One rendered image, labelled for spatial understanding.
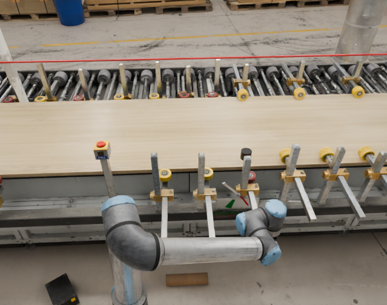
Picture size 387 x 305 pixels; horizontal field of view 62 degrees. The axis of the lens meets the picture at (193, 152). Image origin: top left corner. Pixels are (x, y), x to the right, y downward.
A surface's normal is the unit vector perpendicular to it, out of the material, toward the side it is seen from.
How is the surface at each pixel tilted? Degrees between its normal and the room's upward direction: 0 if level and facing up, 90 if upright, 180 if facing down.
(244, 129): 0
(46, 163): 0
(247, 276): 0
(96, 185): 90
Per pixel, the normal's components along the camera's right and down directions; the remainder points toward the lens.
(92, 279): 0.00, -0.76
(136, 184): 0.05, 0.65
